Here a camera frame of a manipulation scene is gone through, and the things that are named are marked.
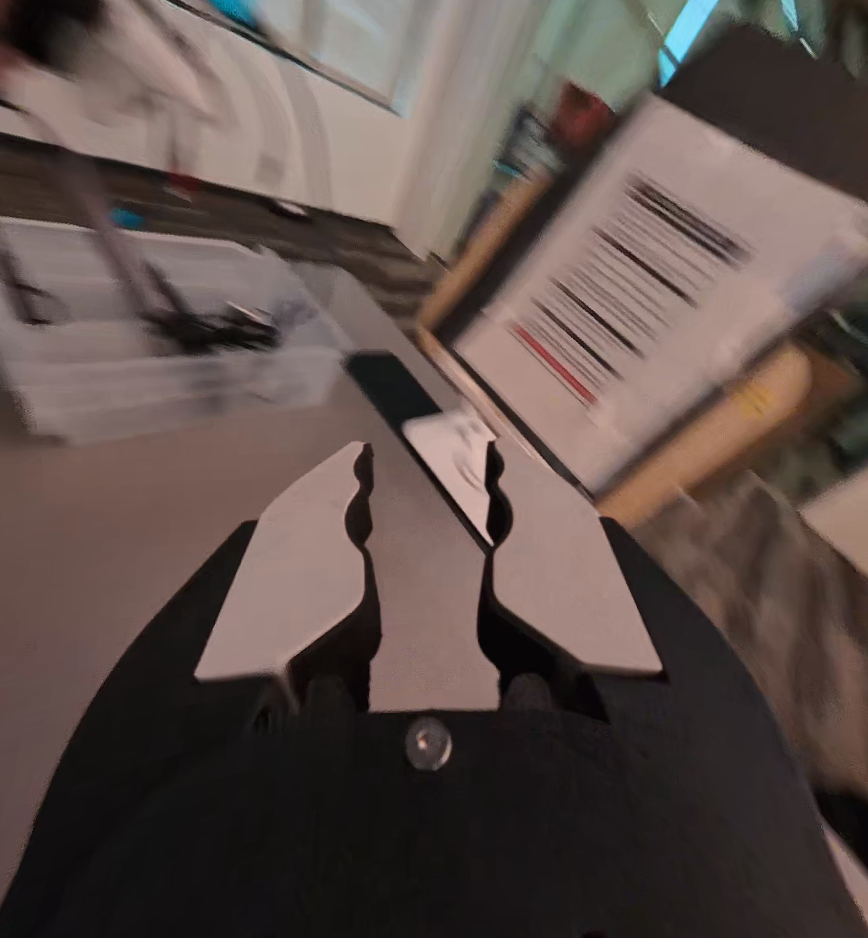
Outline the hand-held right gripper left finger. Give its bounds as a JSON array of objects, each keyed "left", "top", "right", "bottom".
[{"left": 194, "top": 441, "right": 382, "bottom": 713}]

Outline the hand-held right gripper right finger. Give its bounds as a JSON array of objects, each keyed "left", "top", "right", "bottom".
[{"left": 478, "top": 440, "right": 665, "bottom": 712}]

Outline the clear plastic bin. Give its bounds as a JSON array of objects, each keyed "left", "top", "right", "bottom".
[{"left": 0, "top": 216, "right": 348, "bottom": 446}]

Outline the dark desk mat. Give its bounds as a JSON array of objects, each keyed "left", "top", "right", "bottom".
[{"left": 346, "top": 352, "right": 444, "bottom": 425}]

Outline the wooden board with instruction sheet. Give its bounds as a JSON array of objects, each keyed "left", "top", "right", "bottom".
[{"left": 415, "top": 95, "right": 868, "bottom": 530}]

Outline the black cable bundle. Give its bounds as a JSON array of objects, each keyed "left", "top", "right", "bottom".
[{"left": 137, "top": 297, "right": 284, "bottom": 354}]

